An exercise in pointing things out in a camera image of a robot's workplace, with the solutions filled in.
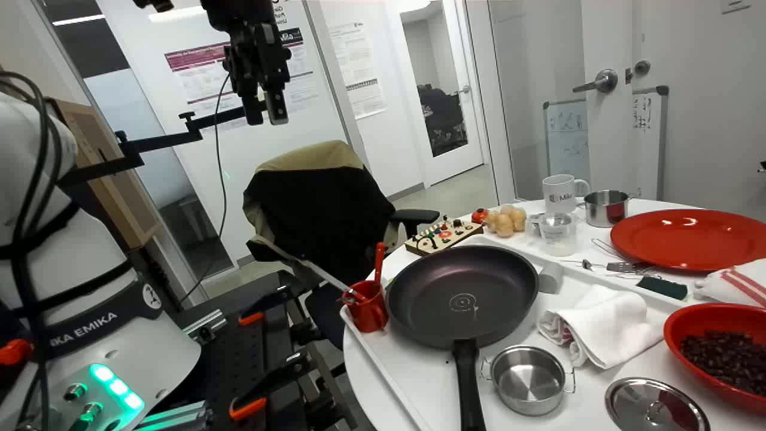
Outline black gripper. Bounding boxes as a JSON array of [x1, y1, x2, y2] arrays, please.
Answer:
[[221, 17, 295, 130]]

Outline shiny steel bowl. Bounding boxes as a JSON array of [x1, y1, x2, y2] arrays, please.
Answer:
[[603, 373, 713, 431]]

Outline white papers on glass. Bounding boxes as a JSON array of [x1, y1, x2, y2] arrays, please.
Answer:
[[329, 18, 390, 121]]

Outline wooden panel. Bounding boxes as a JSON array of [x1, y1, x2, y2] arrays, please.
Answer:
[[48, 96, 165, 252]]

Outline black office chair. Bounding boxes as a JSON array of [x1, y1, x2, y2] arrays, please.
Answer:
[[245, 205, 443, 295]]

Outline red plastic utensil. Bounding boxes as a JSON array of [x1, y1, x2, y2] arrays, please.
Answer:
[[368, 240, 392, 290]]

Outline orange black clamp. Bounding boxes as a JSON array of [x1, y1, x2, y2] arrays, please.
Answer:
[[0, 338, 36, 369], [225, 395, 270, 424], [233, 309, 268, 327]]

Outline wooden board with toy pieces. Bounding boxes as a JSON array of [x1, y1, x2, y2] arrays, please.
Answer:
[[404, 215, 486, 259]]

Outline red cup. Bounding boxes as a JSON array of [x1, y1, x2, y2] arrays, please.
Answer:
[[342, 278, 392, 336]]

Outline black workbench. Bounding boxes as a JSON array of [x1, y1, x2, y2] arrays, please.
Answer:
[[183, 271, 355, 431]]

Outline beige bread roll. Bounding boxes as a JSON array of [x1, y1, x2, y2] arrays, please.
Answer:
[[504, 203, 532, 234], [488, 211, 517, 240]]

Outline black frying pan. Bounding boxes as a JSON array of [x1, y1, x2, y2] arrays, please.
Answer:
[[383, 243, 541, 431]]

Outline small whiteboard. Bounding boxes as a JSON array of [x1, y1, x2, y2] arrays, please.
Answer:
[[543, 96, 595, 184]]

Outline white mug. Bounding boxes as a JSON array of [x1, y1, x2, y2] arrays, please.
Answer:
[[541, 172, 591, 217]]

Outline clear plastic cup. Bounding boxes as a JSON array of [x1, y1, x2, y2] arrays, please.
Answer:
[[532, 211, 579, 259]]

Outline silver metal cup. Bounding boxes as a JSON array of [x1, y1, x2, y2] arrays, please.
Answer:
[[581, 187, 632, 229]]

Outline narrow white board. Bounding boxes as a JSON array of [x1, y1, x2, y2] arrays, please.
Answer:
[[630, 84, 670, 200]]

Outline silver pen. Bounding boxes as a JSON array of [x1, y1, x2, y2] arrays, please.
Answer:
[[579, 257, 642, 275]]

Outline white cloth towel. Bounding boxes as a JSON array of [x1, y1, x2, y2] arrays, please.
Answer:
[[536, 282, 670, 373]]

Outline black sponge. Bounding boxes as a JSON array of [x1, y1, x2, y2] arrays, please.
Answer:
[[635, 273, 690, 302]]

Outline red plate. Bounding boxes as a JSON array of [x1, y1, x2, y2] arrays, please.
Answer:
[[609, 207, 766, 278]]

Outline red bowl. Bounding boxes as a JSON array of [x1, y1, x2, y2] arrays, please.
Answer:
[[662, 302, 766, 413]]

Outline white red-striped towel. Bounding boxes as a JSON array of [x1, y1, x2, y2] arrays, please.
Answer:
[[693, 257, 766, 310]]

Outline dark beans pile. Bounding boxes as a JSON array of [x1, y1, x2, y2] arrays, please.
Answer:
[[678, 330, 766, 398]]

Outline thin black hanging cable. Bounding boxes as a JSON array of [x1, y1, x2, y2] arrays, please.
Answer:
[[210, 75, 234, 266]]

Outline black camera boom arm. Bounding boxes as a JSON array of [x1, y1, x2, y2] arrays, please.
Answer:
[[74, 106, 252, 174]]

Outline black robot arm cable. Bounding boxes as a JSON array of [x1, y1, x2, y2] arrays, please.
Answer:
[[0, 67, 81, 431]]

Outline silver door handle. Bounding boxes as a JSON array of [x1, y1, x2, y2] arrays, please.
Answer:
[[623, 57, 654, 85], [572, 67, 623, 99]]

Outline small silver pot wire handles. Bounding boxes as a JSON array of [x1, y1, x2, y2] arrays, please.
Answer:
[[477, 342, 579, 419]]

